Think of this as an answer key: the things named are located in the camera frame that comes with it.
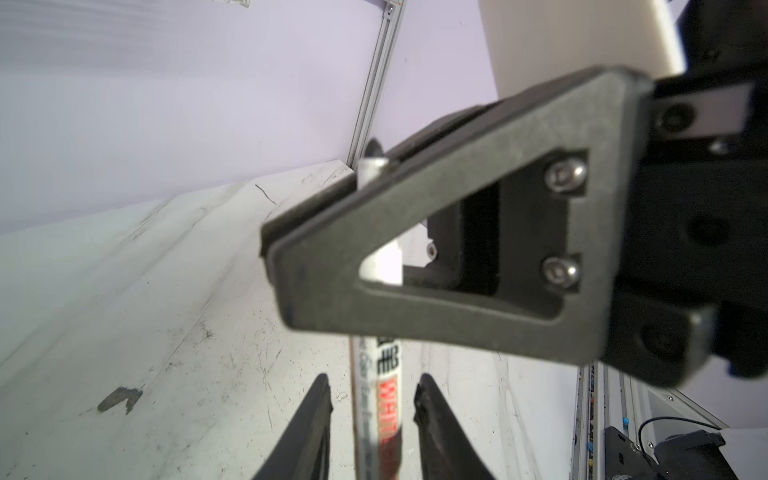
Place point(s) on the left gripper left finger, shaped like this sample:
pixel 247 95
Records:
pixel 303 451

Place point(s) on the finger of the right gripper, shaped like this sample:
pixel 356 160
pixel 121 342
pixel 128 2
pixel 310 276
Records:
pixel 293 218
pixel 511 224

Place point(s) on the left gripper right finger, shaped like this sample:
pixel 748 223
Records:
pixel 445 450

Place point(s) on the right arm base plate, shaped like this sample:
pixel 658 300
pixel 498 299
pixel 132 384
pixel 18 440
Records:
pixel 623 462

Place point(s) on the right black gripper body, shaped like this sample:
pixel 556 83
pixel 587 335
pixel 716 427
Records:
pixel 692 282

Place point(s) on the aluminium rail base frame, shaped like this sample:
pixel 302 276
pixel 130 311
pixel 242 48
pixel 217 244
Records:
pixel 672 432

